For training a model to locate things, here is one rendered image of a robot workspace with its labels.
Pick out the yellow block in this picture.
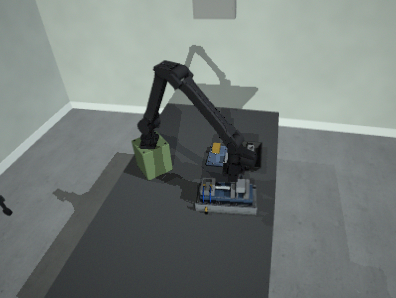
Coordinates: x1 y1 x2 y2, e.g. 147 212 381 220
212 143 221 154

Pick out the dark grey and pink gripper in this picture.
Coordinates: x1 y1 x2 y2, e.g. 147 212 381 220
222 163 245 176

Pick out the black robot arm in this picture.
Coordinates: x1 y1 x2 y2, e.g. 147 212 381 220
137 60 257 184

